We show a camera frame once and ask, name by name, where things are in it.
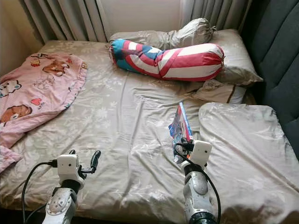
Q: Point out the colourful picture book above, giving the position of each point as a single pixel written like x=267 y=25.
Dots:
x=180 y=128

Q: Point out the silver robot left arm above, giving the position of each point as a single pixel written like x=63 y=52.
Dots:
x=60 y=205

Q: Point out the bed with grey floral sheet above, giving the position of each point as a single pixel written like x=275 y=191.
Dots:
x=131 y=126

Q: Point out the beige pillow with dark stripe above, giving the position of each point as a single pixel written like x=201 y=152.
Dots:
x=219 y=91

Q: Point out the pink cartoon print blanket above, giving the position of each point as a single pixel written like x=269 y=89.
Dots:
x=37 y=93

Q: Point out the red white blue bolster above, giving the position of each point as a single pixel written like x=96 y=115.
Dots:
x=182 y=63

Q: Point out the thick grey floral pillow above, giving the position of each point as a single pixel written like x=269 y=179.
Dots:
x=238 y=60

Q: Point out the knotted grey floral pillow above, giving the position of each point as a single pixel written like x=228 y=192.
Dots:
x=194 y=32

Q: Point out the dark grey upholstered sofa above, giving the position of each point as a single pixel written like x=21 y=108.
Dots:
x=278 y=56

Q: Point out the grey pleated curtain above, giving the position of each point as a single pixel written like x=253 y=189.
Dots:
x=65 y=18
x=219 y=11

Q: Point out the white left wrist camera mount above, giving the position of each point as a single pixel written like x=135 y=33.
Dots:
x=67 y=167

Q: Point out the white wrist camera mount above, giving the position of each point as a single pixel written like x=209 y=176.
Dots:
x=67 y=167
x=202 y=151

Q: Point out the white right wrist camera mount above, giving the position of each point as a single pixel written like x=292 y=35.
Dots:
x=202 y=151

